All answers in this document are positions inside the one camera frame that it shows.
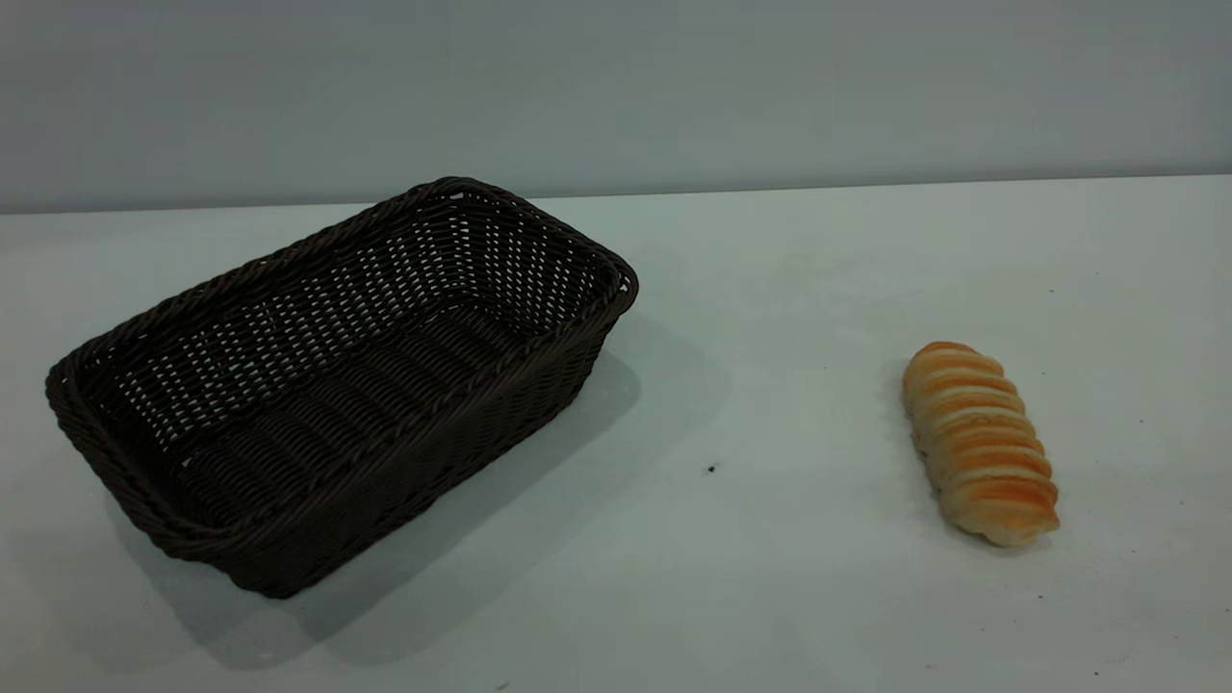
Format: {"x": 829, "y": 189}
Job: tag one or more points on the dark brown wicker basket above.
{"x": 385, "y": 462}

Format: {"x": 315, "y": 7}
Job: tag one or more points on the striped orange bread roll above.
{"x": 980, "y": 445}

